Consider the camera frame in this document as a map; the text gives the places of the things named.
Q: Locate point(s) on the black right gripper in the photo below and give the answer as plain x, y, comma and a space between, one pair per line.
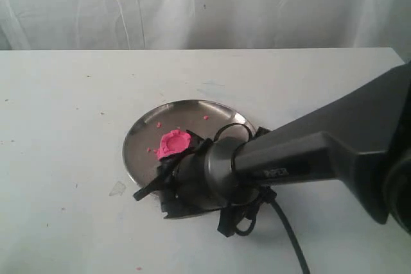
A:
193, 197

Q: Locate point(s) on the black knife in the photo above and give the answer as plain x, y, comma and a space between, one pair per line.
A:
163, 184

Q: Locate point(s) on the pink clay lump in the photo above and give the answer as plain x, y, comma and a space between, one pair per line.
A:
173, 142

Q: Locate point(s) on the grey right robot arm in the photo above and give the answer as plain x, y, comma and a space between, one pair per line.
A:
361, 139

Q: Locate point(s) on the round steel plate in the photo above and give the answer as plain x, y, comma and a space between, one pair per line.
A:
226, 127

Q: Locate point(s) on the white backdrop curtain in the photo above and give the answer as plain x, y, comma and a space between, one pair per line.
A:
204, 24

